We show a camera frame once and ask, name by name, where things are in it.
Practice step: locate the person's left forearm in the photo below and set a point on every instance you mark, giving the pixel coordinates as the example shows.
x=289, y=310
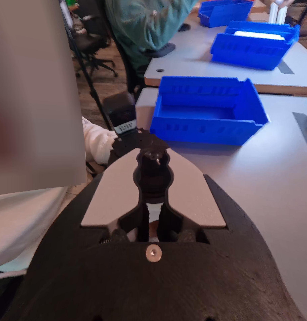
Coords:
x=98, y=140

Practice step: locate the black office chair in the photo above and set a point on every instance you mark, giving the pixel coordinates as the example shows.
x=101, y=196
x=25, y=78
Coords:
x=93, y=45
x=161, y=51

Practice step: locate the black bottle lid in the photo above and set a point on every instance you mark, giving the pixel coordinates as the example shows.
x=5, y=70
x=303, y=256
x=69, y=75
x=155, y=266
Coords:
x=153, y=180

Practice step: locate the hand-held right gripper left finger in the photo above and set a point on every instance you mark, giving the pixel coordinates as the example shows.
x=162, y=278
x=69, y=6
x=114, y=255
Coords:
x=113, y=195

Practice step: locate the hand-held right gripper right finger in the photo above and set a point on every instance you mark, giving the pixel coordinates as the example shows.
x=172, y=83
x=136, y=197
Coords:
x=193, y=198

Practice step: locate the person's right hand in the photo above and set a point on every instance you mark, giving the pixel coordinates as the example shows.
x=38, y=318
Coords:
x=153, y=227

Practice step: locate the white plastic bottle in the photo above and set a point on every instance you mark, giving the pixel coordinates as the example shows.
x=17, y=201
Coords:
x=153, y=210
x=258, y=35

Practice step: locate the blue plastic bin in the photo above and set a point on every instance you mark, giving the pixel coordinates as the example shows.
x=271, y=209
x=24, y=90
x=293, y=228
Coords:
x=223, y=15
x=206, y=130
x=248, y=55

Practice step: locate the black tripod stand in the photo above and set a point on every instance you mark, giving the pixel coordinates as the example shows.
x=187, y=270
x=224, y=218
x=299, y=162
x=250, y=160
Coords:
x=93, y=92

